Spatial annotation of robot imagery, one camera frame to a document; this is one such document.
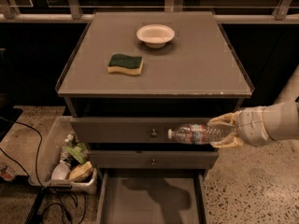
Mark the grey drawer cabinet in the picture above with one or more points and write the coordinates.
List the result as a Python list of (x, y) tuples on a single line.
[(195, 75)]

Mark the clear plastic water bottle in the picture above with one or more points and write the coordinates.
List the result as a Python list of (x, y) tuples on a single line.
[(199, 134)]

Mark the small cup on floor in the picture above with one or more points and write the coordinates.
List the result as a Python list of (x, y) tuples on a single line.
[(6, 172)]

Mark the small white bowl in bin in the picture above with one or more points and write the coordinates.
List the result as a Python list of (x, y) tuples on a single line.
[(61, 172)]

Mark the grey bottom drawer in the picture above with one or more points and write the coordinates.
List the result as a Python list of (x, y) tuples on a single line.
[(152, 196)]

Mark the grey middle drawer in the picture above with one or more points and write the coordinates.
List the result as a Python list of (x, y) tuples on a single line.
[(153, 159)]

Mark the metal window railing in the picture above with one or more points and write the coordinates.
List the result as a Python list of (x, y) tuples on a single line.
[(225, 11)]

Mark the yellow sponge in bin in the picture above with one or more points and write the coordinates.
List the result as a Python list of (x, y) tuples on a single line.
[(81, 172)]

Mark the grey top drawer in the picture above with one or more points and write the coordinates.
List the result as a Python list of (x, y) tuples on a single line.
[(127, 130)]

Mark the green yellow sponge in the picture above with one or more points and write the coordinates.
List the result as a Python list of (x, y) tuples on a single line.
[(128, 65)]

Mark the green packet in bin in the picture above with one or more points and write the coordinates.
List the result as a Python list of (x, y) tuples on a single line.
[(78, 152)]

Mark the grey drawer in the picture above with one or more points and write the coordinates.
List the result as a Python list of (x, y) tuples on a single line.
[(152, 196), (127, 130), (153, 159)]

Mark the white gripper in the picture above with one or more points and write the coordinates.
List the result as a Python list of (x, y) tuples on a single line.
[(250, 126)]

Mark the clear plastic storage bin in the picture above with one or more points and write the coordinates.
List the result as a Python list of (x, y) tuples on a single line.
[(49, 157)]

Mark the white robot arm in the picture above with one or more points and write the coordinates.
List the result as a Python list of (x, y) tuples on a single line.
[(282, 118)]

